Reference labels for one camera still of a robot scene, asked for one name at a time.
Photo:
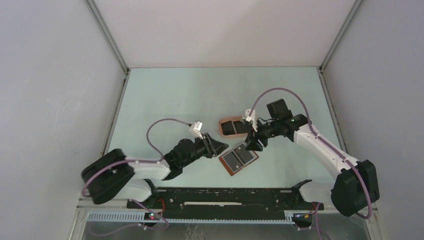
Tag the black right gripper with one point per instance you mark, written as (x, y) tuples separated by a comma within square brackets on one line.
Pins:
[(253, 144)]

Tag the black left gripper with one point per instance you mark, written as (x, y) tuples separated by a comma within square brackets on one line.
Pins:
[(212, 147)]

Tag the brown leather card holder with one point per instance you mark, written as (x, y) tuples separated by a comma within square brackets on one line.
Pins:
[(244, 166)]

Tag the pink oval plastic tray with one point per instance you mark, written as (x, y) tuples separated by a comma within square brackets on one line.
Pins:
[(242, 129)]

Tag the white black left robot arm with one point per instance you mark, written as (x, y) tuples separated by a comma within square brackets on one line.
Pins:
[(114, 175)]

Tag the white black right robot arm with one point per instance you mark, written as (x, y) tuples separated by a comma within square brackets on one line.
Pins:
[(355, 185)]

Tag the black VIP card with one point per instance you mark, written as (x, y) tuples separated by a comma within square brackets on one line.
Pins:
[(231, 162)]

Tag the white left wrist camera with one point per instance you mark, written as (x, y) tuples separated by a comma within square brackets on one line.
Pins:
[(195, 129)]

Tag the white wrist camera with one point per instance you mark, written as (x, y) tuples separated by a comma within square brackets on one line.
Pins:
[(195, 129), (249, 116)]

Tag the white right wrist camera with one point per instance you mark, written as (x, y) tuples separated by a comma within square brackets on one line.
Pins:
[(249, 116)]

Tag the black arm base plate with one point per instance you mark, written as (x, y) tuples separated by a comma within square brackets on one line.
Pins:
[(245, 204)]

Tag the aluminium frame rail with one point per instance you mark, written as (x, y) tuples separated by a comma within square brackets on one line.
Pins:
[(126, 211)]

